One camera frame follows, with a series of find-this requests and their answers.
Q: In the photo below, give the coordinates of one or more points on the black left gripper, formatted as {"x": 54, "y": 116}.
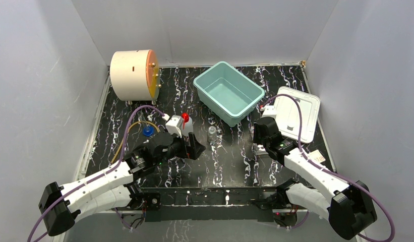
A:
{"x": 188, "y": 146}

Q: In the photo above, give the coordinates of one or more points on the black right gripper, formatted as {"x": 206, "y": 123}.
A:
{"x": 255, "y": 134}

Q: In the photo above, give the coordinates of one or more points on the clear acrylic test tube rack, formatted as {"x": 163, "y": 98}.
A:
{"x": 260, "y": 150}

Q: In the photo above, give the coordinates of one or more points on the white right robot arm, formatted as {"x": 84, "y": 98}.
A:
{"x": 347, "y": 207}

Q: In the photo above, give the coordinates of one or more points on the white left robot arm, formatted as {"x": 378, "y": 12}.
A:
{"x": 113, "y": 187}

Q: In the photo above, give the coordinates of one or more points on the small clear glass jar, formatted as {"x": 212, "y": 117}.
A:
{"x": 212, "y": 134}

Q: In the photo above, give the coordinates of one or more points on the white wash bottle red cap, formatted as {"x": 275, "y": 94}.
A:
{"x": 187, "y": 126}

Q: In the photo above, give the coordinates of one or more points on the white plastic bin lid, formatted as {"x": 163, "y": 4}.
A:
{"x": 290, "y": 119}

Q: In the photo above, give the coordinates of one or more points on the teal plastic bin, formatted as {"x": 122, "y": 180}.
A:
{"x": 228, "y": 93}

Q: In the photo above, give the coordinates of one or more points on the clear glass tube blue stopper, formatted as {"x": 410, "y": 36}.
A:
{"x": 148, "y": 129}

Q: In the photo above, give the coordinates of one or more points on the small paper label card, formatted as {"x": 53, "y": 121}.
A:
{"x": 316, "y": 156}

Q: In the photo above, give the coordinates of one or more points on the tan rubber tubing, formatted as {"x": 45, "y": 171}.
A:
{"x": 138, "y": 123}

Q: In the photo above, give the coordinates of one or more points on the cream cylindrical centrifuge machine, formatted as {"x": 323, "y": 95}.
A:
{"x": 134, "y": 75}

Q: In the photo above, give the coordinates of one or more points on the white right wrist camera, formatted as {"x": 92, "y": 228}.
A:
{"x": 268, "y": 111}

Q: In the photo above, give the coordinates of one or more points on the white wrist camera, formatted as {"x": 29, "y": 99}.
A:
{"x": 175, "y": 125}
{"x": 268, "y": 111}

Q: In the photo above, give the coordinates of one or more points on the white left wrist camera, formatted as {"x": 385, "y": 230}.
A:
{"x": 175, "y": 125}

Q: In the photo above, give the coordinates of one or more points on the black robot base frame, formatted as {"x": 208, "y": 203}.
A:
{"x": 245, "y": 203}

